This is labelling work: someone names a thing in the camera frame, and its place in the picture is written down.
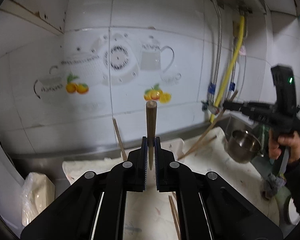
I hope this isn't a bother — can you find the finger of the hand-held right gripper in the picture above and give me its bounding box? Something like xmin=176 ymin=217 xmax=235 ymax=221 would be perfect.
xmin=222 ymin=101 xmax=252 ymax=117

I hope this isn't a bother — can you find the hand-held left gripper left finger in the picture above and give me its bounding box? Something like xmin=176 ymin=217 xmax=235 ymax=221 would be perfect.
xmin=20 ymin=136 xmax=148 ymax=240

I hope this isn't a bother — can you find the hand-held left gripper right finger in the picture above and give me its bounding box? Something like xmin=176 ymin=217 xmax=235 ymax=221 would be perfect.
xmin=155 ymin=136 xmax=283 ymax=240

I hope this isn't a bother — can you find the long light wooden chopstick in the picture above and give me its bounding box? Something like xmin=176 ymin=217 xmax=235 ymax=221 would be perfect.
xmin=189 ymin=90 xmax=239 ymax=155
xmin=177 ymin=135 xmax=217 ymax=160

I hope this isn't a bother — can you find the thick brown wooden chopstick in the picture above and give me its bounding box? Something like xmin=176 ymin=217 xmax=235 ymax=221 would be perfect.
xmin=145 ymin=101 xmax=157 ymax=171

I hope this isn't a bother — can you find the person's right hand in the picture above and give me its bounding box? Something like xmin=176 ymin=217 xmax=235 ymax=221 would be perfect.
xmin=268 ymin=129 xmax=300 ymax=163

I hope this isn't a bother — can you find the dark green object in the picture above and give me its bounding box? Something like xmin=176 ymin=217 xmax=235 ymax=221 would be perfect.
xmin=254 ymin=124 xmax=272 ymax=157

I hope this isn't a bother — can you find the stainless steel bowl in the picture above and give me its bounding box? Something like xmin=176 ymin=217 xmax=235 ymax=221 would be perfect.
xmin=226 ymin=129 xmax=263 ymax=164

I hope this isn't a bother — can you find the grey flat utensil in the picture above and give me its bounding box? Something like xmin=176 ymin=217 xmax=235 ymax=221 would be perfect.
xmin=279 ymin=147 xmax=290 ymax=175

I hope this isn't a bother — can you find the white cloth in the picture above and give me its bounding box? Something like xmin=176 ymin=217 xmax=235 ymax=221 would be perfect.
xmin=62 ymin=127 xmax=279 ymax=240

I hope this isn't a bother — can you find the grey rag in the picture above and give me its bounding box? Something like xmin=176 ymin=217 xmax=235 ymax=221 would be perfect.
xmin=262 ymin=172 xmax=287 ymax=198

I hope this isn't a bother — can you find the white round dish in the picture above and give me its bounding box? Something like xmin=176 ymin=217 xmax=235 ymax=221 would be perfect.
xmin=283 ymin=195 xmax=300 ymax=225

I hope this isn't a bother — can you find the plastic wrapped beige pack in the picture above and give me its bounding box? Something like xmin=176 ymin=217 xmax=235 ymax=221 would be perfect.
xmin=21 ymin=171 xmax=56 ymax=227

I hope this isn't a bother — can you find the white appliance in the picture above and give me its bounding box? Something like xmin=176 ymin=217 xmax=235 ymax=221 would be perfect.
xmin=0 ymin=134 xmax=25 ymax=230

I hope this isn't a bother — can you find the yellow gas hose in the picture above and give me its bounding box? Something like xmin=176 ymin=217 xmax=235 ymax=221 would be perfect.
xmin=209 ymin=15 xmax=246 ymax=123

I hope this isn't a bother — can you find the braided metal hose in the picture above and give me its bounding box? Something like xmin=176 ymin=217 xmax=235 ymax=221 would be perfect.
xmin=207 ymin=0 xmax=222 ymax=98

